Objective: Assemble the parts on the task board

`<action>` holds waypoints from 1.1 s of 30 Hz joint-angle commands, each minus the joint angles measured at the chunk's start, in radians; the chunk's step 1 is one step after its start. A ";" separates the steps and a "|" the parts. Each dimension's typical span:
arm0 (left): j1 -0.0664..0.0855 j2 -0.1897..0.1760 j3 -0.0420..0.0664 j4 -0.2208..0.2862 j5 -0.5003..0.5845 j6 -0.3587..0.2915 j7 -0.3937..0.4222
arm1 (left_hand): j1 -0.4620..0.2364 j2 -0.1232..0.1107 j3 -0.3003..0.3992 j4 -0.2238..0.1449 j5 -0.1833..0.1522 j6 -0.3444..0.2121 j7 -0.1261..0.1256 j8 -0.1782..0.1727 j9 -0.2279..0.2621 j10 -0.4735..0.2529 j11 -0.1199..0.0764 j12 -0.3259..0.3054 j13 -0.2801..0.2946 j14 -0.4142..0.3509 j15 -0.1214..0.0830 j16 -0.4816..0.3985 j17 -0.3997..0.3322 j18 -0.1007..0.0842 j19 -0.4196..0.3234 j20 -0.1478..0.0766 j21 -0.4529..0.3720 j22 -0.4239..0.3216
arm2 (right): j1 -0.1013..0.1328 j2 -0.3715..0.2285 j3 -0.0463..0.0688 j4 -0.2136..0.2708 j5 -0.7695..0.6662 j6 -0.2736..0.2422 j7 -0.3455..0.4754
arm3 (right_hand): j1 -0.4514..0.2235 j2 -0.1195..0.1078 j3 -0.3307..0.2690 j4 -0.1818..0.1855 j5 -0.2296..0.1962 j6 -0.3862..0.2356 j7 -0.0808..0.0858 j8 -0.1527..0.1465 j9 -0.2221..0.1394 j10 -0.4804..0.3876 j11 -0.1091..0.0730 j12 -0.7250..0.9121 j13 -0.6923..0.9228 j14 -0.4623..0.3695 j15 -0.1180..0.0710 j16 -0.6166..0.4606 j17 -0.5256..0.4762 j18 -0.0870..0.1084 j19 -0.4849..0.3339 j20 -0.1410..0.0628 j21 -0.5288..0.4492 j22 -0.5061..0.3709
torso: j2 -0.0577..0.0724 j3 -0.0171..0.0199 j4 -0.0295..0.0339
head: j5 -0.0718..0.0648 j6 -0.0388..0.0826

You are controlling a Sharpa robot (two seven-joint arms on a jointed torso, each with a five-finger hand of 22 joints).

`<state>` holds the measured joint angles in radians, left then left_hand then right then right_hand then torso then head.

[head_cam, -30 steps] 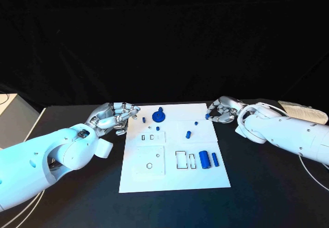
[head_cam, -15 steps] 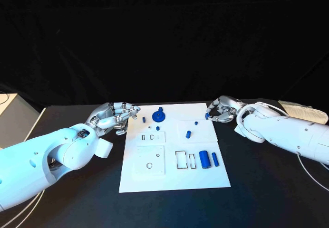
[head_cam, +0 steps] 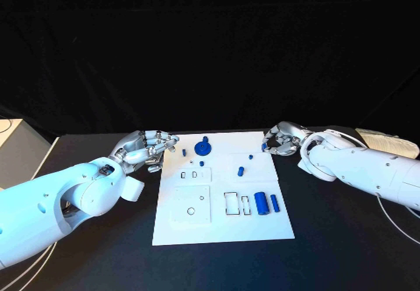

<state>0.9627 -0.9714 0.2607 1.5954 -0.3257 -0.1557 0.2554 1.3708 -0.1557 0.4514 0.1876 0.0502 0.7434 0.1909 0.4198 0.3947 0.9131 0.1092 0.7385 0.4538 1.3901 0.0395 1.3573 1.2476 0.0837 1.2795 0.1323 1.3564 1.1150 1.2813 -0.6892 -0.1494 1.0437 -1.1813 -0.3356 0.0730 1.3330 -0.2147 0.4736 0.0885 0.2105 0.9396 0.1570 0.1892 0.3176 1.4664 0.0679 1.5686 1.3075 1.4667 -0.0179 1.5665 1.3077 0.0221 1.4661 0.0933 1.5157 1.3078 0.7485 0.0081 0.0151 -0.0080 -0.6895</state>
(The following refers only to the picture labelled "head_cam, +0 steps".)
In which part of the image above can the folded white cloth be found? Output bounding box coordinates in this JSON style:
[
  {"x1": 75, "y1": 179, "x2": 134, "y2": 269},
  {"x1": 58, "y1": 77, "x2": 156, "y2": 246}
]
[{"x1": 355, "y1": 127, "x2": 420, "y2": 159}]

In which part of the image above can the blue gear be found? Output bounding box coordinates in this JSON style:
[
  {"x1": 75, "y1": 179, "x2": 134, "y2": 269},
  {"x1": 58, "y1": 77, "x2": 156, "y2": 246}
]
[{"x1": 193, "y1": 136, "x2": 214, "y2": 157}]

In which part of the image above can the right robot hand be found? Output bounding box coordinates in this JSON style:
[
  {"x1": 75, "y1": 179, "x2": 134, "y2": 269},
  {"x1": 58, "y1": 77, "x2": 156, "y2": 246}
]
[{"x1": 261, "y1": 121, "x2": 315, "y2": 156}]

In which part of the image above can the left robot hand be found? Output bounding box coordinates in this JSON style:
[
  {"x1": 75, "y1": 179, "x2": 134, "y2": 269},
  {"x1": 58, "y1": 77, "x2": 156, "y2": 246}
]
[{"x1": 107, "y1": 130, "x2": 180, "y2": 175}]

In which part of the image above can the white cable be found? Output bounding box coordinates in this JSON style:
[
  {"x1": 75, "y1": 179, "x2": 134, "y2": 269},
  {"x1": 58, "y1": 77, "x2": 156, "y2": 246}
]
[
  {"x1": 0, "y1": 244, "x2": 55, "y2": 291},
  {"x1": 17, "y1": 242, "x2": 59, "y2": 291},
  {"x1": 377, "y1": 195, "x2": 420, "y2": 245}
]

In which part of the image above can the thick blue cylinder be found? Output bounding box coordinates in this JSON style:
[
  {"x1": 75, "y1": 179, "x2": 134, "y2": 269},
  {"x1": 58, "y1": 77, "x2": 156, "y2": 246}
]
[{"x1": 253, "y1": 192, "x2": 270, "y2": 216}]

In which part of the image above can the white task board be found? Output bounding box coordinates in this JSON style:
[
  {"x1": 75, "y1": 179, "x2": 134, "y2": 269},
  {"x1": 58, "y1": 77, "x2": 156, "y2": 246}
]
[{"x1": 152, "y1": 131, "x2": 296, "y2": 246}]

